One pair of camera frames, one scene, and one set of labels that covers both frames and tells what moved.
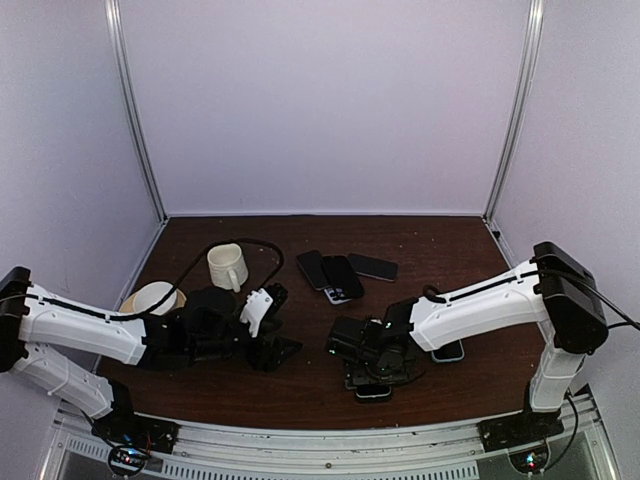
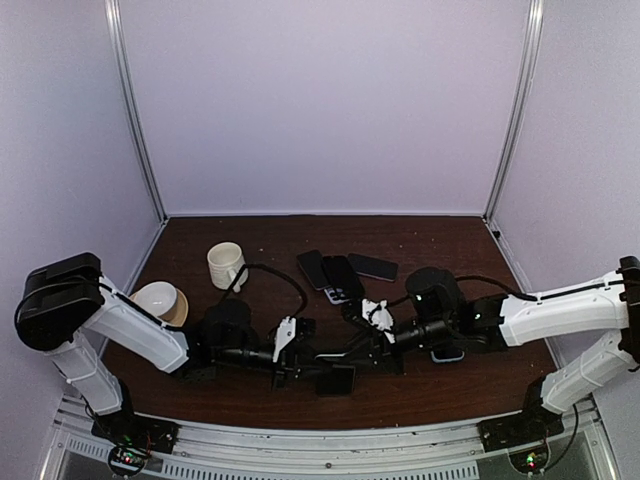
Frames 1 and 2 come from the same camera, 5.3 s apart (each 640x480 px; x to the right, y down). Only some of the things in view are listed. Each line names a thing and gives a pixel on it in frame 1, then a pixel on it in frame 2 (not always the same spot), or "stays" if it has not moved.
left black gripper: (271, 359) -> (290, 363)
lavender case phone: (336, 295) stays
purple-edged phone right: (381, 269) stays
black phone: (373, 390) -> (339, 381)
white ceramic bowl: (152, 293) stays
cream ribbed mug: (228, 269) stays
